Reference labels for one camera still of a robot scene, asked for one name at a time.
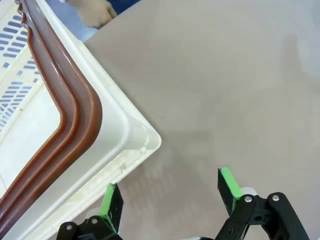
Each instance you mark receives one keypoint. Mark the cream folding basket brown rim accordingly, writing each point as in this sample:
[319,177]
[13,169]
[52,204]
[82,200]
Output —
[112,120]

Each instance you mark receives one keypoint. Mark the person's blue jeans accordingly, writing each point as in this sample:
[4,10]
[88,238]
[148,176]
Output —
[125,4]

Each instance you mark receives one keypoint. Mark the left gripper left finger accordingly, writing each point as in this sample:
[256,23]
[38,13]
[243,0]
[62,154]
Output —
[111,207]

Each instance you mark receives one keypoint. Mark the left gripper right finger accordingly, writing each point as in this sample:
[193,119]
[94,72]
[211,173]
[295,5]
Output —
[230,190]

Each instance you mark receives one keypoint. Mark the person's right hand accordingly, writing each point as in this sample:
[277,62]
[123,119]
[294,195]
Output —
[97,13]

